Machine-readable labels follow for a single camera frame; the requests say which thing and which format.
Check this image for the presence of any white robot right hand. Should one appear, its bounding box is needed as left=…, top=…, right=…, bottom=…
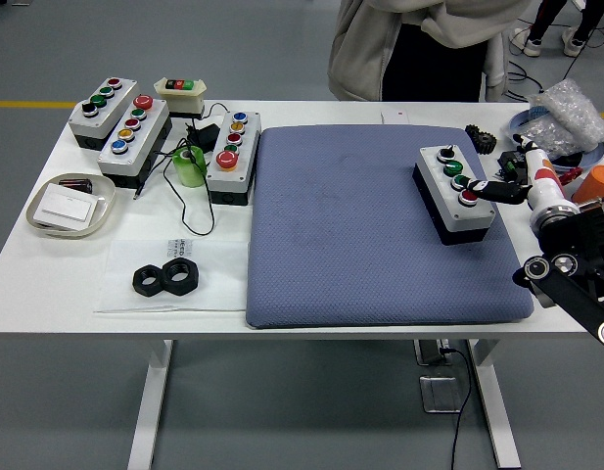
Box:
left=465, top=134, right=570, bottom=212

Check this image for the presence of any grey four-button control box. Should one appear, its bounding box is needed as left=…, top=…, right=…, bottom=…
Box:
left=411, top=144, right=497, bottom=247

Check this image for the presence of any grey five-button emergency-stop box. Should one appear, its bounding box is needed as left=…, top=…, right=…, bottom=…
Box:
left=205, top=110, right=262, bottom=207

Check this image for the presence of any long grey five-button box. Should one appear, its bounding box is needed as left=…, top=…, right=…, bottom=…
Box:
left=95, top=94, right=174, bottom=191

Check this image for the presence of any black green terminal component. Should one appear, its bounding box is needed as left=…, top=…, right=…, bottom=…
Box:
left=494, top=150, right=528, bottom=180

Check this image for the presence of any orange cylinder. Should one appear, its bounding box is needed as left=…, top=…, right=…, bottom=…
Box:
left=572, top=164, right=604, bottom=206

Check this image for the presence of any blue-white round plate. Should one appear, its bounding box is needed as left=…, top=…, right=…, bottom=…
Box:
left=507, top=108, right=604, bottom=172

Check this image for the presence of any black gear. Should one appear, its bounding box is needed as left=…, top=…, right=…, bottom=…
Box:
left=465, top=123, right=497, bottom=156

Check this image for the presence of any bubble wrap bag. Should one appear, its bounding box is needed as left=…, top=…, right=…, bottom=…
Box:
left=501, top=77, right=604, bottom=163

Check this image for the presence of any person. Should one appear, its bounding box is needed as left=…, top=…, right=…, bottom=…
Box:
left=511, top=0, right=604, bottom=59

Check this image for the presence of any blue-grey padded mat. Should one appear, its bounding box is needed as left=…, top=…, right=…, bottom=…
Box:
left=245, top=124, right=535, bottom=329

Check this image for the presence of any grey box under table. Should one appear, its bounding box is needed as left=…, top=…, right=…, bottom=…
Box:
left=412, top=339, right=452, bottom=366

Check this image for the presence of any white table leg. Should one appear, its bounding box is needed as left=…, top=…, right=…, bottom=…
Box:
left=465, top=339, right=522, bottom=469
left=126, top=339, right=174, bottom=470

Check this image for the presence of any metal floor outlet plate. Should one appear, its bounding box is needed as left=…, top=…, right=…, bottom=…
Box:
left=418, top=374, right=474, bottom=414

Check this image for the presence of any clear plastic bag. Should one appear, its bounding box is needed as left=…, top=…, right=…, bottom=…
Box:
left=93, top=238, right=250, bottom=314

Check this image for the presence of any green tape roll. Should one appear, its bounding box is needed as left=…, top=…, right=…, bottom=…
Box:
left=172, top=145, right=208, bottom=188

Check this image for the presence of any black hex nut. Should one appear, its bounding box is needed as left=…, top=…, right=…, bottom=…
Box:
left=132, top=263, right=166, bottom=297
left=162, top=258, right=201, bottom=296

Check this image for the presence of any cream shallow dish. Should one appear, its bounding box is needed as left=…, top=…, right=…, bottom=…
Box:
left=25, top=171, right=117, bottom=240

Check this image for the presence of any dark brown small item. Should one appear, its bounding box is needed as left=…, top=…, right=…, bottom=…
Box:
left=58, top=178, right=95, bottom=195

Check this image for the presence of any white card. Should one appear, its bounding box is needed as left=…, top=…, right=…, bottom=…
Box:
left=34, top=183, right=98, bottom=227

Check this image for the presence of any black floor cable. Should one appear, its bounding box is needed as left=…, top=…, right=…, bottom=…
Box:
left=441, top=346, right=474, bottom=470

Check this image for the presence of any black power adapter with cord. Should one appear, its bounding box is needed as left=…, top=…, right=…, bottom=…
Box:
left=133, top=101, right=230, bottom=236

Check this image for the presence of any cream two-button switch box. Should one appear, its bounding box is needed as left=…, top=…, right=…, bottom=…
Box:
left=153, top=76, right=209, bottom=120

